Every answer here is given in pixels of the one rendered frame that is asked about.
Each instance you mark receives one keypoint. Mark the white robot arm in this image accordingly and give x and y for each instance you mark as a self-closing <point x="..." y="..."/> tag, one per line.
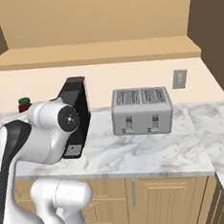
<point x="30" y="146"/>

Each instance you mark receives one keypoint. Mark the dark brown tall cabinet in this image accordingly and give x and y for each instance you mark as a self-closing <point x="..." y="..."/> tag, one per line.
<point x="211" y="34"/>

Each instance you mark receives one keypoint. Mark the dark brown base cabinet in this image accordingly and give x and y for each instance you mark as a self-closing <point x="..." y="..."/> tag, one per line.
<point x="221" y="208"/>

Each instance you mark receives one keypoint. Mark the silver four-slot toaster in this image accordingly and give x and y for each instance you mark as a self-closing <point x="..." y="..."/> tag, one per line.
<point x="142" y="114"/>

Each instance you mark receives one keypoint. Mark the red jar with green lid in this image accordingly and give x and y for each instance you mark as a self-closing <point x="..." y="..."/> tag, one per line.
<point x="24" y="105"/>

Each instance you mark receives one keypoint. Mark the light wood cupboard door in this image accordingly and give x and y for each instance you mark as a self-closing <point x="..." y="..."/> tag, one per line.
<point x="167" y="205"/>
<point x="106" y="207"/>

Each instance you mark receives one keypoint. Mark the grey wall socket plate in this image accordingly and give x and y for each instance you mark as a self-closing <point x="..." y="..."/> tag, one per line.
<point x="180" y="79"/>

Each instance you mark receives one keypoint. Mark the light wood wall cabinet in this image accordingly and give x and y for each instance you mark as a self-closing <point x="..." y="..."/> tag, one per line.
<point x="96" y="25"/>

